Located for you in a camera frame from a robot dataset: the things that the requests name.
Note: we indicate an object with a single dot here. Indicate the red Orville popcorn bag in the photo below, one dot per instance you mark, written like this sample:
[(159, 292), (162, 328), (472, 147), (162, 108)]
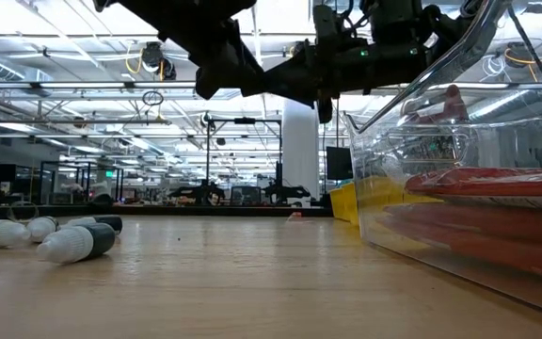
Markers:
[(487, 186), (487, 235)]

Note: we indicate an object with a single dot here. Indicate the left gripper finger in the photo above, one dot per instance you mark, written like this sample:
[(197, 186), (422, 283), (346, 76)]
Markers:
[(224, 85)]

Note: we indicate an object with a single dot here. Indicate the black background station frame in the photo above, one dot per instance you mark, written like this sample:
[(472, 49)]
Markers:
[(207, 155)]

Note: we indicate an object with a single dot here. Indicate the black monitor screen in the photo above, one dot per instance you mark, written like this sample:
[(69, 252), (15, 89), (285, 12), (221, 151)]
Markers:
[(339, 162)]

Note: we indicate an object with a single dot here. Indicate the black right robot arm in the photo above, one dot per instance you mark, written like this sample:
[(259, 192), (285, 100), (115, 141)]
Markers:
[(445, 23)]

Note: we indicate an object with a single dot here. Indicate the clear plastic container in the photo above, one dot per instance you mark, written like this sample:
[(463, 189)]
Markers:
[(487, 141)]

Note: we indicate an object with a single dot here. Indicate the yellow plastic basket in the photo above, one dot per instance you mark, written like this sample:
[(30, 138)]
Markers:
[(344, 202)]

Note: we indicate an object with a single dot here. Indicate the small red wrapper scrap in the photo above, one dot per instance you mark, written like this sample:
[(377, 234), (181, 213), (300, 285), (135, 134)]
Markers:
[(294, 217)]

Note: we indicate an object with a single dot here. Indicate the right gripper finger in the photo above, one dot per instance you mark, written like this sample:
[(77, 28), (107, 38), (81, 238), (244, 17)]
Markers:
[(294, 82)]

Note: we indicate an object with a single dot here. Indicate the white building column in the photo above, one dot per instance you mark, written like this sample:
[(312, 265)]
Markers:
[(301, 155)]

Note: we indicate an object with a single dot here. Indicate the small dark bottle white cap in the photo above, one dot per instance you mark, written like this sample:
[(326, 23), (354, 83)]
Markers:
[(106, 222), (40, 228), (5, 234), (68, 245)]

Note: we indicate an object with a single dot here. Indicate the black background robot arm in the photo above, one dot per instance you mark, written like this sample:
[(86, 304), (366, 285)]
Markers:
[(200, 193), (285, 192)]

